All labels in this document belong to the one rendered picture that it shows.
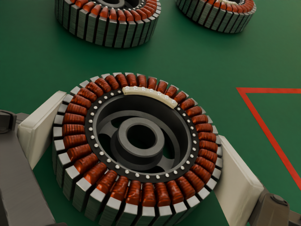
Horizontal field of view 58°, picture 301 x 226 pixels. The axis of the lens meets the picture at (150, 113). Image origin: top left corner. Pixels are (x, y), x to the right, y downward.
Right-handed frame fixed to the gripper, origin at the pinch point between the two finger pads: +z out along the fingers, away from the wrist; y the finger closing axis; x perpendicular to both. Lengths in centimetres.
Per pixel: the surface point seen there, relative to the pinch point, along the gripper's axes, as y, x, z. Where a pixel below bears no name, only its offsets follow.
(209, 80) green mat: 6.8, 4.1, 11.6
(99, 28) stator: -5.6, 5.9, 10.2
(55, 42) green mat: -9.3, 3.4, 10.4
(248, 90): 11.4, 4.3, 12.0
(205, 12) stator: 5.7, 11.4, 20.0
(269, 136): 12.6, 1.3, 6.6
